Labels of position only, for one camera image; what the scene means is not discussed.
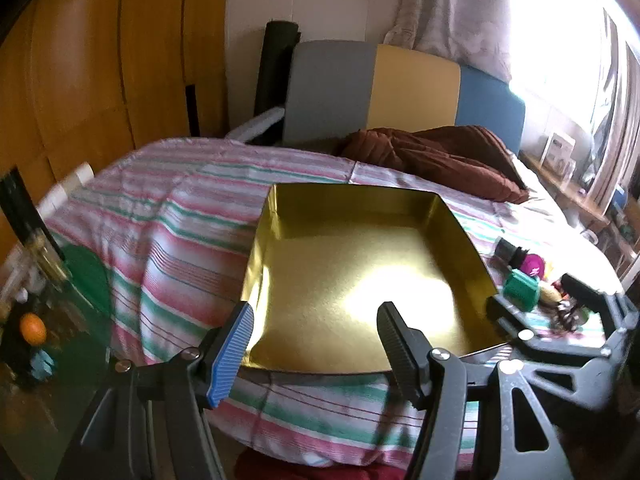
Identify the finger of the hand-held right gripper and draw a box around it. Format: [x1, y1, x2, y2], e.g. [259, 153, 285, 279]
[560, 273, 640, 333]
[484, 295, 618, 363]

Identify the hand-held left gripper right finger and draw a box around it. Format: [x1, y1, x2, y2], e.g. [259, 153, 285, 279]
[376, 301, 576, 480]

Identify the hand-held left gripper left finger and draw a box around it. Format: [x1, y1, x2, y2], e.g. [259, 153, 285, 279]
[55, 301, 256, 480]

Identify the green toy crate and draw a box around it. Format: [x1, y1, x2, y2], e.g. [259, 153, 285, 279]
[502, 269, 542, 311]

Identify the magenta spool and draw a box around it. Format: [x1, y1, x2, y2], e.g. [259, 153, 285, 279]
[520, 253, 547, 281]

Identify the black plastic cylinder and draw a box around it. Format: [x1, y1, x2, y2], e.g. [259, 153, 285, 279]
[495, 236, 526, 267]

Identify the gold-lined maroon box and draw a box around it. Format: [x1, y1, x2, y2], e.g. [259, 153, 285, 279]
[239, 183, 511, 376]

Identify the wooden shelf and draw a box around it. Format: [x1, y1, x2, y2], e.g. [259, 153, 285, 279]
[520, 152, 640, 271]

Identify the pale grey bed sheet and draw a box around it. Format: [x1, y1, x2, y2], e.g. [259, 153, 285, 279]
[500, 155, 581, 223]

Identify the striped bedspread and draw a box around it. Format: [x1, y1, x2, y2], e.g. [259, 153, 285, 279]
[42, 136, 626, 471]

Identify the white cardboard box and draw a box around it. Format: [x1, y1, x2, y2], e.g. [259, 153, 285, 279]
[540, 131, 577, 173]

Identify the red cloth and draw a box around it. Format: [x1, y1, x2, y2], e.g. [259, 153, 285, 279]
[235, 447, 416, 480]

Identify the brown blanket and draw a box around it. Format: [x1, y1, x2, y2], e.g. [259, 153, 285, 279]
[340, 125, 531, 205]

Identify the green glass side table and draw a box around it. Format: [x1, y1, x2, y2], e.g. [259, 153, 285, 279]
[0, 242, 151, 480]

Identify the beige window curtain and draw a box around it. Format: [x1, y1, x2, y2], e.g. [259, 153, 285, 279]
[585, 7, 640, 216]

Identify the small blue toy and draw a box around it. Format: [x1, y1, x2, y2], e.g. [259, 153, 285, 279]
[30, 350, 56, 376]

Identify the orange fruit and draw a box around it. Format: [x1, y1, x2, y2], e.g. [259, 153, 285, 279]
[20, 312, 48, 347]

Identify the brass ornament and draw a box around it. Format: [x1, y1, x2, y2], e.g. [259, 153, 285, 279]
[27, 232, 68, 286]

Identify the window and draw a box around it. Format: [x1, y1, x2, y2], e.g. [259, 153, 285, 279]
[510, 0, 640, 211]

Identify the grey yellow blue headboard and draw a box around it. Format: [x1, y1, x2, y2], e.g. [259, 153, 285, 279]
[282, 40, 527, 153]

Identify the black metal stand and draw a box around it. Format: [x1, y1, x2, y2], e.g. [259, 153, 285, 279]
[0, 166, 66, 281]

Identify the black rolled mat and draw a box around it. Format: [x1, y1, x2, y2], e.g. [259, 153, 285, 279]
[254, 20, 302, 121]

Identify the patterned pale curtain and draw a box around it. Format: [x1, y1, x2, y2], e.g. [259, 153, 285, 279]
[385, 0, 516, 83]

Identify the wooden wardrobe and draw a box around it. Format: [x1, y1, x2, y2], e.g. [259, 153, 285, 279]
[0, 0, 231, 261]

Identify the white bed frame bar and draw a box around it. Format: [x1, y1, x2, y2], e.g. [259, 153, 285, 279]
[225, 106, 286, 143]

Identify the white bed post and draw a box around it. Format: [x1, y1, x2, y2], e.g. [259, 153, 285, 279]
[37, 161, 95, 216]

